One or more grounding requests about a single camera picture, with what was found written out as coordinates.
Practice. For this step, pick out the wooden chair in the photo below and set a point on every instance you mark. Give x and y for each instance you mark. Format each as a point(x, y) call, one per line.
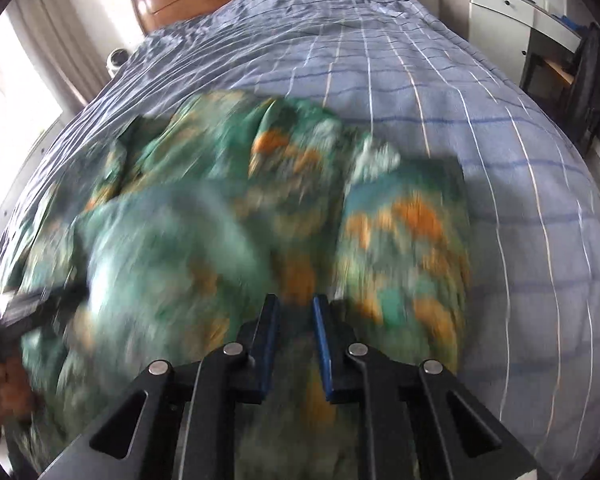
point(546, 81)

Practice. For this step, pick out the white round fan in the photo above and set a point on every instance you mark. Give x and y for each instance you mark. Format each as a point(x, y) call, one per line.
point(115, 60)

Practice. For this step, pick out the white grey desk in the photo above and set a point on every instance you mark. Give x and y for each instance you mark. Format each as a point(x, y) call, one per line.
point(509, 32)

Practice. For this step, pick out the green patterned silk jacket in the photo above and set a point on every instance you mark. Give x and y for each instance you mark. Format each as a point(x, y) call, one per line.
point(181, 227)

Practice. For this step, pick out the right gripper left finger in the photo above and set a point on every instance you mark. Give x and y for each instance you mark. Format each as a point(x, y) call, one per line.
point(237, 373)

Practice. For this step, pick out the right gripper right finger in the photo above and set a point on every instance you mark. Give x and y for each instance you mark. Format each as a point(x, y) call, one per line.
point(356, 373)

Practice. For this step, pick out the blue checked duvet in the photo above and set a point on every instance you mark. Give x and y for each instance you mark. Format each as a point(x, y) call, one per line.
point(530, 350)

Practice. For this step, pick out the black coat on chair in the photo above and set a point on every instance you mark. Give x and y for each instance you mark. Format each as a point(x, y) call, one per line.
point(581, 114)

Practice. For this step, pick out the beige curtain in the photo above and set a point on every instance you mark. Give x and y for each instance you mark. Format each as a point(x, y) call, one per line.
point(57, 44)

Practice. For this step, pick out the person's left hand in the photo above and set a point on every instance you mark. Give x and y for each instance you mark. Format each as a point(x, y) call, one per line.
point(16, 396)

